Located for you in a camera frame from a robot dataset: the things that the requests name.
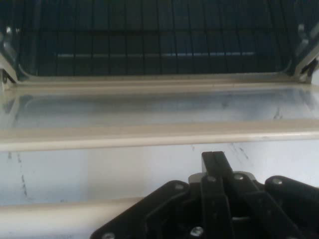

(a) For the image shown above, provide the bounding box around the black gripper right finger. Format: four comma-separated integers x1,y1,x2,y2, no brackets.
213,150,319,239

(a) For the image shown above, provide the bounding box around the metal wire oven rack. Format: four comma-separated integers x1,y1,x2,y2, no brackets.
14,0,301,76

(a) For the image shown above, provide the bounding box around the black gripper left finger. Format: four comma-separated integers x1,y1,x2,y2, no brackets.
90,150,235,239

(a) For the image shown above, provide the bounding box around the glass oven door with handle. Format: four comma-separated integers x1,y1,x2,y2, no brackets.
0,72,319,226

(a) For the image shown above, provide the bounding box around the cream white toaster oven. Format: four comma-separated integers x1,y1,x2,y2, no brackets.
0,0,319,87

